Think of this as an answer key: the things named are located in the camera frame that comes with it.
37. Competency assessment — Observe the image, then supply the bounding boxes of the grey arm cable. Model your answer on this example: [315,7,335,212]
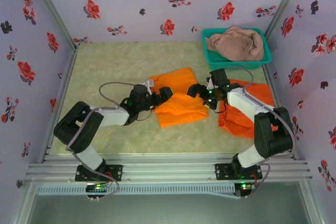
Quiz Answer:
[225,66,297,199]
[65,81,153,201]

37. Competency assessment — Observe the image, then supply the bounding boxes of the teal plastic basket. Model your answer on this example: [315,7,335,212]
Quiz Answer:
[201,27,272,71]

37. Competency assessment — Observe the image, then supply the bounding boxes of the left controller board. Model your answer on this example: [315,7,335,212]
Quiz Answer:
[85,183,111,201]

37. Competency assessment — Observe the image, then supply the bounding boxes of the controller board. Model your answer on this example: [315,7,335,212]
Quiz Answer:
[234,181,255,199]
[85,183,111,201]

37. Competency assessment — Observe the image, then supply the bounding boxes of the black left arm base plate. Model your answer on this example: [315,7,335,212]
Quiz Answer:
[75,164,123,183]

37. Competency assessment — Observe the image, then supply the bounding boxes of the pink shorts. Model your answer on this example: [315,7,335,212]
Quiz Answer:
[205,26,265,62]

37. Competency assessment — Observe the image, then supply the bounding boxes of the aluminium mounting rail frame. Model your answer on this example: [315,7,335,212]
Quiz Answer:
[25,152,313,183]

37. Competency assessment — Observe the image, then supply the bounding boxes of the aluminium frame leg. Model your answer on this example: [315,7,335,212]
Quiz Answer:
[299,180,326,224]
[7,182,37,224]

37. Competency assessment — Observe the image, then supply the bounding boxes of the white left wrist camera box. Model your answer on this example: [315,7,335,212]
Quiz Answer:
[143,78,156,95]

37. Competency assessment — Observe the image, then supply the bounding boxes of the right controller board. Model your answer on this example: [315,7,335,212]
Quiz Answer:
[234,181,255,199]

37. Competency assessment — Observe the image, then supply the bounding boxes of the white slotted cable duct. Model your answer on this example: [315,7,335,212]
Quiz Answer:
[35,183,236,196]

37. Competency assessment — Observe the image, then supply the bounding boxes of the grey left arm cable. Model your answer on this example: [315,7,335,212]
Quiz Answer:
[65,81,153,201]

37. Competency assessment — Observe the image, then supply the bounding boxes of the red-orange shorts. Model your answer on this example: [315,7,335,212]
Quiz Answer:
[218,78,278,140]

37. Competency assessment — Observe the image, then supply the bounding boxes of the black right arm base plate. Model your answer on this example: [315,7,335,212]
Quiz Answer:
[214,163,263,182]

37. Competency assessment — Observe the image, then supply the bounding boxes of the grey right arm cable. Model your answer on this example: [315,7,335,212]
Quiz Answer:
[225,66,297,199]

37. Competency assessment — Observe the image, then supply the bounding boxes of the light orange shorts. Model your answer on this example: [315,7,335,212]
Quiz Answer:
[148,67,209,128]

